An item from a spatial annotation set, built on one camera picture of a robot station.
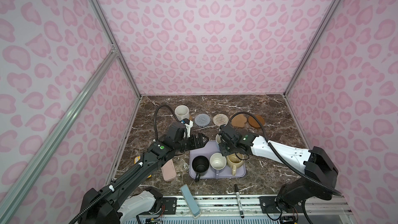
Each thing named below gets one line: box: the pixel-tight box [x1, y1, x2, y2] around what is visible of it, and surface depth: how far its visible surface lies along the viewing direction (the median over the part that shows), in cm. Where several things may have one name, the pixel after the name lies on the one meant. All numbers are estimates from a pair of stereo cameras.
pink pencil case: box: [161, 158, 177, 182], surface depth 84 cm
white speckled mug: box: [174, 104, 190, 122], surface depth 102 cm
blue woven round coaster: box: [194, 113, 211, 128], surface depth 106 cm
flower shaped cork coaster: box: [231, 114, 248, 128], surface depth 105 cm
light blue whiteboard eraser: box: [180, 184, 202, 219], surface depth 75 cm
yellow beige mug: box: [226, 152, 245, 176], surface depth 80 cm
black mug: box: [191, 155, 210, 182], surface depth 80 cm
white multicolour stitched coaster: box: [212, 113, 230, 127], surface depth 108 cm
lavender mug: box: [209, 152, 227, 180], surface depth 82 cm
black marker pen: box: [234, 183, 245, 219], surface depth 75 cm
